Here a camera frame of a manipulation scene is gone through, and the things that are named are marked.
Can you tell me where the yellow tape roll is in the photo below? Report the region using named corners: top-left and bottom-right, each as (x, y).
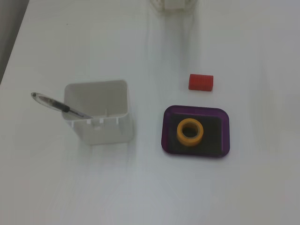
top-left (176, 118), bottom-right (204, 147)

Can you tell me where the black clear ballpoint pen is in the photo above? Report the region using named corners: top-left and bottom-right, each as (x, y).
top-left (30, 92), bottom-right (93, 119)

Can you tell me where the white plastic pen holder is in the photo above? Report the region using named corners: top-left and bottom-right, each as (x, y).
top-left (62, 80), bottom-right (134, 145)

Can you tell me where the purple metal tray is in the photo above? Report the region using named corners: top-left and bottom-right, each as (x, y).
top-left (161, 105), bottom-right (231, 158)

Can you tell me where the red ribbed block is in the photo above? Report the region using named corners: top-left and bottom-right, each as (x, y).
top-left (188, 74), bottom-right (214, 92)

